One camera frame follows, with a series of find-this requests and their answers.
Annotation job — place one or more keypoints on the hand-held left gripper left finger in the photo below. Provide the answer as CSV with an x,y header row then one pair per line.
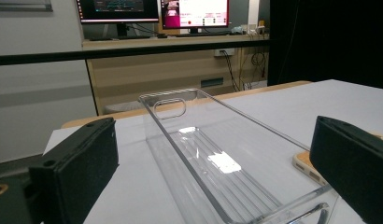
x,y
71,174

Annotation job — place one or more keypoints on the black keyboard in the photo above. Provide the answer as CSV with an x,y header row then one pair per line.
x,y
118,38

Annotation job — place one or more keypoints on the black curtain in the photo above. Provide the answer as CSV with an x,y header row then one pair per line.
x,y
329,40

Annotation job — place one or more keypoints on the grey framed wall board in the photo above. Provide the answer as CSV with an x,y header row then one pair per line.
x,y
21,5

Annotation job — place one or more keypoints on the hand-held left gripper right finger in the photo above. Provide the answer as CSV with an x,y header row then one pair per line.
x,y
351,168

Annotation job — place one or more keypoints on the dark screen computer monitor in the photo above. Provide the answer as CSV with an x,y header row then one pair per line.
x,y
118,9

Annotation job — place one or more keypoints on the white wall power outlet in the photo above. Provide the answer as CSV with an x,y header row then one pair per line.
x,y
224,52

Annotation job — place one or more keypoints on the white table sheet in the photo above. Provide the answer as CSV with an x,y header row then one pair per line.
x,y
304,109

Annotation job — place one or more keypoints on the black horizontal frame bar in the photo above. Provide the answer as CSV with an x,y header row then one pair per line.
x,y
87,54

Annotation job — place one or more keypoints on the white cabinet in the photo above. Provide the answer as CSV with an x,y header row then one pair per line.
x,y
34,109

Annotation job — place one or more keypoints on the white and pink screen monitor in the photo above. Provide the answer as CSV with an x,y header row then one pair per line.
x,y
199,11

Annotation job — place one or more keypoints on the light wooden desk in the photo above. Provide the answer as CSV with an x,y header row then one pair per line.
x,y
155,74

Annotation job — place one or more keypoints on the wooden table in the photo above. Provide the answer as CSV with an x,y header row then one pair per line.
x,y
124,115

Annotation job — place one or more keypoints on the grey rectangular desk plate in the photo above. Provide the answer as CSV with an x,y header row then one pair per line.
x,y
212,82

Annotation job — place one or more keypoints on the clear plastic storage bin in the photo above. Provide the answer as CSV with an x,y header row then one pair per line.
x,y
211,177

